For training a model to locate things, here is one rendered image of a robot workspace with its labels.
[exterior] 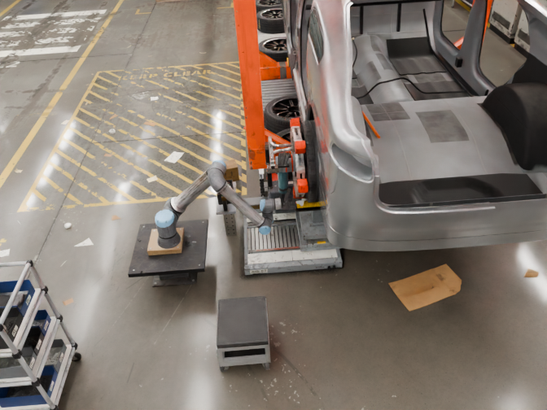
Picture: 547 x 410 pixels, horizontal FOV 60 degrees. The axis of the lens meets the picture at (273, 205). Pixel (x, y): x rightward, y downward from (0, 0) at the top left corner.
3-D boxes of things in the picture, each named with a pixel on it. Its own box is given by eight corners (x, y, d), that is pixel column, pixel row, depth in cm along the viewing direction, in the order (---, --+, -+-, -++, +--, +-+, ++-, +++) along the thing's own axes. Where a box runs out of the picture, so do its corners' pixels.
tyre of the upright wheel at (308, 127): (332, 102, 358) (324, 140, 421) (301, 105, 358) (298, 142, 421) (343, 184, 339) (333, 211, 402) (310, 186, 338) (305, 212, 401)
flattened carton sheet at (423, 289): (467, 289, 377) (469, 286, 375) (408, 312, 363) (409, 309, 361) (443, 265, 399) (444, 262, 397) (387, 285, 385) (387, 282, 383)
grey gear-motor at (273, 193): (313, 215, 445) (314, 186, 423) (269, 220, 444) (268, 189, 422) (312, 204, 459) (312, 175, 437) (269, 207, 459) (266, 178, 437)
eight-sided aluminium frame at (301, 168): (305, 209, 375) (304, 151, 341) (297, 210, 375) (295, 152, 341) (298, 171, 418) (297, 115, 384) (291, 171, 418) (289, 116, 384)
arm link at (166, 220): (155, 237, 378) (151, 220, 367) (161, 224, 391) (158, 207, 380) (173, 238, 376) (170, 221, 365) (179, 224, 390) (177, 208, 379)
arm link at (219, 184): (212, 175, 340) (273, 232, 367) (215, 165, 350) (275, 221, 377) (201, 182, 346) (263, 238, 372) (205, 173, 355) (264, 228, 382)
